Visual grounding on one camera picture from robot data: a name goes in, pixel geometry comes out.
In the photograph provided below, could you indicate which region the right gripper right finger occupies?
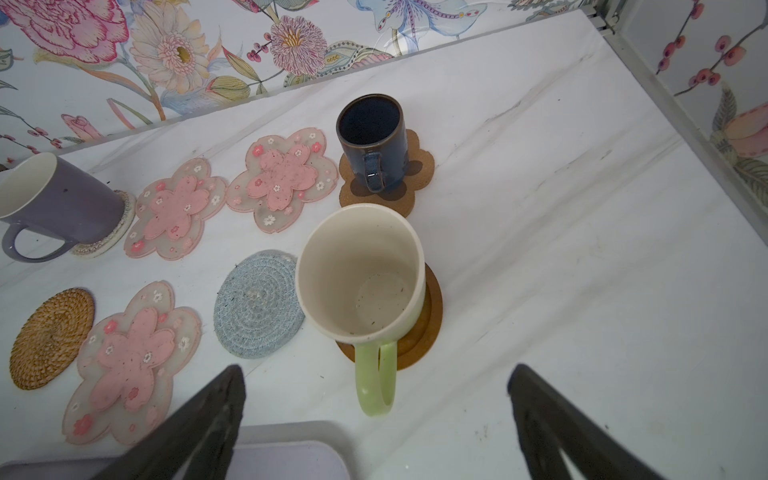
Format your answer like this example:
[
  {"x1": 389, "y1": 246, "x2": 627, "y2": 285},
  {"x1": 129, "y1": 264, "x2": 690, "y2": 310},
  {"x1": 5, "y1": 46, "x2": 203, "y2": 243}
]
[{"x1": 507, "y1": 364, "x2": 661, "y2": 479}]

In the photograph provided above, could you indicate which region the round blue woven coaster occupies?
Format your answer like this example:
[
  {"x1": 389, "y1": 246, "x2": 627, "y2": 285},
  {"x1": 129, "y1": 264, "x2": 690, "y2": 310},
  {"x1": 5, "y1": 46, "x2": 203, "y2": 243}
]
[{"x1": 214, "y1": 250, "x2": 305, "y2": 359}]

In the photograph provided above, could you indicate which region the grey rectangular tray mat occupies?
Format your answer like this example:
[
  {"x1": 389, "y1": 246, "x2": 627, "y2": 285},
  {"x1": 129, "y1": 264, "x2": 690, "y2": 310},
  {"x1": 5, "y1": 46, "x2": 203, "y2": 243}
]
[{"x1": 0, "y1": 419, "x2": 361, "y2": 480}]

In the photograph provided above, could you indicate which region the round beige patterned coaster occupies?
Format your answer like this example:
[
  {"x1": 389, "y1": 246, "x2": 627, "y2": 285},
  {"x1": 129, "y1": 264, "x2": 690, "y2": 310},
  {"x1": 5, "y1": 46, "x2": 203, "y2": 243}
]
[{"x1": 70, "y1": 190, "x2": 136, "y2": 259}]

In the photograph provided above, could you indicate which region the white mug grey handle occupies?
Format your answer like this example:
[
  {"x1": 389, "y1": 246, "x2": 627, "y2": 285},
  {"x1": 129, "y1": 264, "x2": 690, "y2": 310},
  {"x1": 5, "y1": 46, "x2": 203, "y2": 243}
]
[{"x1": 1, "y1": 152, "x2": 125, "y2": 263}]

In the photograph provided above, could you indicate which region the round woven cork coaster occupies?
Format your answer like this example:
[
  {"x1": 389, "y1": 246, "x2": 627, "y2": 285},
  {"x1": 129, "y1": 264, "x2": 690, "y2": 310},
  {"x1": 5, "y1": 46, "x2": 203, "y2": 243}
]
[{"x1": 9, "y1": 288, "x2": 95, "y2": 390}]

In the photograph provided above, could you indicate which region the small dark navy mug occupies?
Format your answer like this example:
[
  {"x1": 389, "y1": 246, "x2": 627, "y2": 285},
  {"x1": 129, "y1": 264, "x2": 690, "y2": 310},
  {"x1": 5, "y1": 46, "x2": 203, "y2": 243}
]
[{"x1": 336, "y1": 93, "x2": 409, "y2": 194}]

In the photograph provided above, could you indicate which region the round wooden coaster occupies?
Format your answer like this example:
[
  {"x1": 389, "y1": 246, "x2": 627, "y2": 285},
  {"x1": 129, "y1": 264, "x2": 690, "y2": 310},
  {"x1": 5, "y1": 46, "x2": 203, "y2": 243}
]
[{"x1": 335, "y1": 262, "x2": 445, "y2": 372}]

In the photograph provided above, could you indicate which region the brown paw print coaster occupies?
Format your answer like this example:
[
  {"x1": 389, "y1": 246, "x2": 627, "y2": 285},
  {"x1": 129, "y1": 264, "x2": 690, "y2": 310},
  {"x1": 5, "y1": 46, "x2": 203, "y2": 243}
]
[{"x1": 339, "y1": 129, "x2": 435, "y2": 217}]

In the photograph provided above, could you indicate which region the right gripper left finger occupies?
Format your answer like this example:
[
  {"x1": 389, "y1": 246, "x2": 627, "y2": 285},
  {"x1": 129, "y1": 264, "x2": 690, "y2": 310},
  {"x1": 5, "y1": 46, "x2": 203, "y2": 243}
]
[{"x1": 94, "y1": 365, "x2": 246, "y2": 479}]

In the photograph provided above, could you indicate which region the white mug green handle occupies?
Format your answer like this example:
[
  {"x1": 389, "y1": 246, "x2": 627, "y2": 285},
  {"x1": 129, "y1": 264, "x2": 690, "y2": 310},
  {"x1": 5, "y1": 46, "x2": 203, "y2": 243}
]
[{"x1": 295, "y1": 203, "x2": 426, "y2": 417}]

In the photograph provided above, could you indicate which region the pink flower coaster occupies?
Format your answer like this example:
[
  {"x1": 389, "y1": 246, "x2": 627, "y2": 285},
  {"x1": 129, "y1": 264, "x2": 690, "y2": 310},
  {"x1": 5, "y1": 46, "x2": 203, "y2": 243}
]
[
  {"x1": 124, "y1": 157, "x2": 227, "y2": 261},
  {"x1": 225, "y1": 127, "x2": 339, "y2": 234},
  {"x1": 62, "y1": 281, "x2": 202, "y2": 446}
]

